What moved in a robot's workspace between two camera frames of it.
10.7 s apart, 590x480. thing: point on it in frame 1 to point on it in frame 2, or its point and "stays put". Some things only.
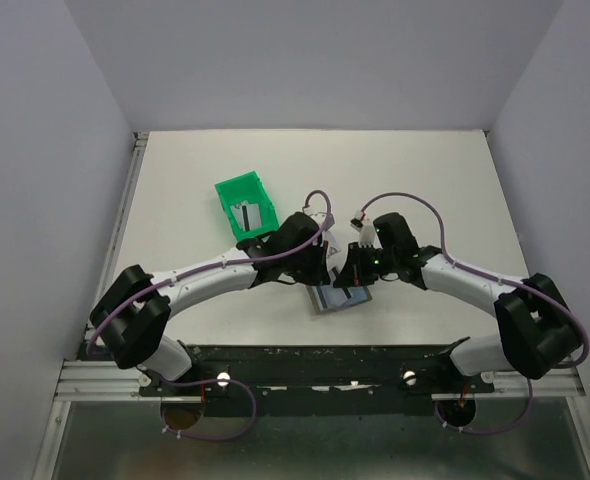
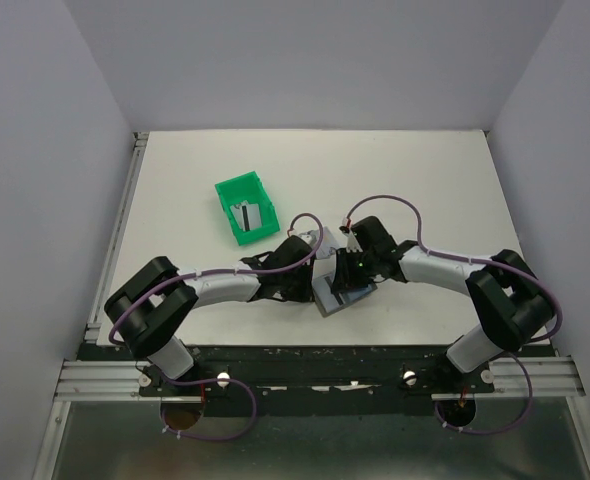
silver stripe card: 357,294 to 323,287
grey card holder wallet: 326,298 stays put
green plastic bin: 234,191 stays put
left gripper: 320,275 to 306,294
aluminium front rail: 114,380 stays put
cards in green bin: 247,215 stays put
